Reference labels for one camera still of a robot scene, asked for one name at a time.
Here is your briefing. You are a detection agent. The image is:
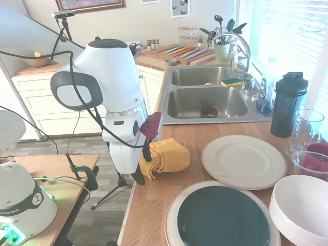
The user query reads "dark green clamp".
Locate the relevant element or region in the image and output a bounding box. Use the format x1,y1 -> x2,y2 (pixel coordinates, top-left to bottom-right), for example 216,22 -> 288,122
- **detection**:
64,152 -> 100,192

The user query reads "blue knife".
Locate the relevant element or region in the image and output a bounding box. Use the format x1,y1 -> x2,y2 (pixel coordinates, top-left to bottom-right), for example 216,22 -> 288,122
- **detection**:
162,45 -> 180,55

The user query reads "maroon wrist camera mount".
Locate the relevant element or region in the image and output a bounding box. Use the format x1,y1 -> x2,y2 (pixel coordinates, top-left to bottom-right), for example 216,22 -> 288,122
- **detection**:
139,111 -> 164,142

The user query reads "yellow terry towel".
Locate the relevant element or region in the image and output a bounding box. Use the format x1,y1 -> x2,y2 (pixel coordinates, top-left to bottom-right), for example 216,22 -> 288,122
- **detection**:
139,137 -> 191,181

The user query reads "glass jar with red lid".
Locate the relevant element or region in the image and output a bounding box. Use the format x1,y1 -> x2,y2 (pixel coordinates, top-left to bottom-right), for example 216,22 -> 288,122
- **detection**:
182,26 -> 191,47
189,26 -> 198,47
177,26 -> 185,47

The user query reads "grey exterior camera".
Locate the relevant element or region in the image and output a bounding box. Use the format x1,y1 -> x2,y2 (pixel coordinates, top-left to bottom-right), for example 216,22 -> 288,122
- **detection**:
51,10 -> 75,21

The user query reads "grey wall poster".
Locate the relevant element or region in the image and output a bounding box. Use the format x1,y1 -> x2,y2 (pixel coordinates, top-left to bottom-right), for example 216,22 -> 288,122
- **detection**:
170,0 -> 191,19

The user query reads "clear plastic cup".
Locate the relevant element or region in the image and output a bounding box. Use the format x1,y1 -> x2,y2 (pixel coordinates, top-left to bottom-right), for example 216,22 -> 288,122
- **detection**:
290,150 -> 328,183

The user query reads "white bowl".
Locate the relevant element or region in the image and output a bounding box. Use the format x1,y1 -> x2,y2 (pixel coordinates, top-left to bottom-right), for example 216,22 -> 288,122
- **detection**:
269,174 -> 328,246

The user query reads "red mug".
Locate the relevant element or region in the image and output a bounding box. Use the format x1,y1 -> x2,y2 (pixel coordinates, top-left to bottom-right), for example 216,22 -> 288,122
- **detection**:
302,142 -> 328,178

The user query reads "wooden picture frame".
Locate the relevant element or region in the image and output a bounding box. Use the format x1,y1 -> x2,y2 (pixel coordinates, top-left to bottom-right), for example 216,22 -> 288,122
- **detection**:
55,0 -> 127,14

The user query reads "dark green plate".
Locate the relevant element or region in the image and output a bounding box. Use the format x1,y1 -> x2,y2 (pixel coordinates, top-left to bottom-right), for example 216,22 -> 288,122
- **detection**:
165,180 -> 282,246

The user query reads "black turner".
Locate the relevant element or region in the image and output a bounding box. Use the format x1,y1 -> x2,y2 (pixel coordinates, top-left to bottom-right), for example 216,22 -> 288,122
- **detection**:
230,23 -> 248,35

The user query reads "small yellow soap bottle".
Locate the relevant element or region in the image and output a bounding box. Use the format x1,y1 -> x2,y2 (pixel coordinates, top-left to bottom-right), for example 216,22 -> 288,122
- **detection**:
229,43 -> 239,71

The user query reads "brown ceramic bowl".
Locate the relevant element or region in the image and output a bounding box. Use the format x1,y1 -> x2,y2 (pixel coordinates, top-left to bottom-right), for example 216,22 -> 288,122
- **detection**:
200,106 -> 219,119

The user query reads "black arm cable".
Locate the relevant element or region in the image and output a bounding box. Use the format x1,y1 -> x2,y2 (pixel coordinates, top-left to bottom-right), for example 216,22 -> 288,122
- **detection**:
0,24 -> 152,165

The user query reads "clear drinking glass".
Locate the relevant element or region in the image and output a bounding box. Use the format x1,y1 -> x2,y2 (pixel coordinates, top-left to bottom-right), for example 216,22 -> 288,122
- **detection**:
284,109 -> 325,158

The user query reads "white dinner plate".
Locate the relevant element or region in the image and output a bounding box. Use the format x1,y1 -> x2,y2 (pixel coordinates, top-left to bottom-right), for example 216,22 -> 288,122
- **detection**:
201,134 -> 288,191

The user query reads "yellow and green sponge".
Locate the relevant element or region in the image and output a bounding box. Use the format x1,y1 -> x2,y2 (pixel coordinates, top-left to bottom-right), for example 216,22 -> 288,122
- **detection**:
220,77 -> 243,89

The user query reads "white window blind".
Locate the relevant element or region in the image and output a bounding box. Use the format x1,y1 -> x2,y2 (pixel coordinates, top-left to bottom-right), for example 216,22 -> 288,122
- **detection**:
262,0 -> 328,111
236,0 -> 261,67

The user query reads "orange knife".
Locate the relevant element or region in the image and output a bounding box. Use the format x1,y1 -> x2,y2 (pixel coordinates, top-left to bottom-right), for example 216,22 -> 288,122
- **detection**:
171,46 -> 191,57

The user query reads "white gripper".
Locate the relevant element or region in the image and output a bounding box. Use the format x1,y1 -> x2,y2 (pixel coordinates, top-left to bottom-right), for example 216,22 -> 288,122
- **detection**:
109,132 -> 154,186

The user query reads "wooden fruit bowl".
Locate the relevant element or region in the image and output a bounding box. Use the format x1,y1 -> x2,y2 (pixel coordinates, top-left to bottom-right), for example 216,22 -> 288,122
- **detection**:
21,56 -> 53,68

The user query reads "chrome gooseneck faucet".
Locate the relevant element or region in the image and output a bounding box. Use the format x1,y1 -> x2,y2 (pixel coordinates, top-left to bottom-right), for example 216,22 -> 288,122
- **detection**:
213,32 -> 256,94

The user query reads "black shaker bottle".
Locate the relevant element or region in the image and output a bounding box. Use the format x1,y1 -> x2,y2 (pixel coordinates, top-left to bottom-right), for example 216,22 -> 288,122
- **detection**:
270,71 -> 309,138

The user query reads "black spatula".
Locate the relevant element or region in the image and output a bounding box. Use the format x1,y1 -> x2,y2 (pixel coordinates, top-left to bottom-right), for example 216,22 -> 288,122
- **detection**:
225,18 -> 236,33

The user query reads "green knife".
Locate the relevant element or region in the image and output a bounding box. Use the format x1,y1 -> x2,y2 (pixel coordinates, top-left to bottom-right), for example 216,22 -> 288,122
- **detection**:
179,47 -> 198,58

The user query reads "yellow knife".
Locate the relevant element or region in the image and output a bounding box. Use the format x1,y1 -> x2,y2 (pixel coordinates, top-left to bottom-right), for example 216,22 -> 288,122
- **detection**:
166,45 -> 185,56

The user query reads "wooden cutting board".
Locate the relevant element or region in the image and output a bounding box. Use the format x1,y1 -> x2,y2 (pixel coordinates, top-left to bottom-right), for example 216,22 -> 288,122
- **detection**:
184,48 -> 217,67
142,44 -> 200,62

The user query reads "stainless steel double sink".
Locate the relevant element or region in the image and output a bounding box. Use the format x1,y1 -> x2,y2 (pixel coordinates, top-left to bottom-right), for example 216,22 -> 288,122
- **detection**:
161,64 -> 274,126

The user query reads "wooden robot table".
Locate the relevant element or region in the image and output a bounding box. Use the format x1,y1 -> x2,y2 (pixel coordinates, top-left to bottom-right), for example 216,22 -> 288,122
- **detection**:
0,154 -> 100,246

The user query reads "dark teal plate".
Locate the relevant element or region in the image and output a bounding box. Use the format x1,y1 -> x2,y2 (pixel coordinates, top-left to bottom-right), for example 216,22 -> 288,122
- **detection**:
176,184 -> 272,246

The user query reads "pale green utensil holder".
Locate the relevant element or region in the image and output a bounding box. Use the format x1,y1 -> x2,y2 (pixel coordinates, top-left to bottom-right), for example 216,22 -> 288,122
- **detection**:
213,42 -> 231,63

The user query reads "black tripod stand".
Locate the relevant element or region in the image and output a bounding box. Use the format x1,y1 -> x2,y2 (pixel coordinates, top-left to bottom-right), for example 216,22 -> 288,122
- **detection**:
59,18 -> 134,211

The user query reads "blue dish soap bottle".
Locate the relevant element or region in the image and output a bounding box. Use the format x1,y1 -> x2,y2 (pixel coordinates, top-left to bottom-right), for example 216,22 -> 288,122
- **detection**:
255,56 -> 278,114

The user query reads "black slotted spoon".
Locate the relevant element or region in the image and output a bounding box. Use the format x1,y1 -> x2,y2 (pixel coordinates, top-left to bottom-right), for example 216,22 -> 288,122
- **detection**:
214,14 -> 224,34

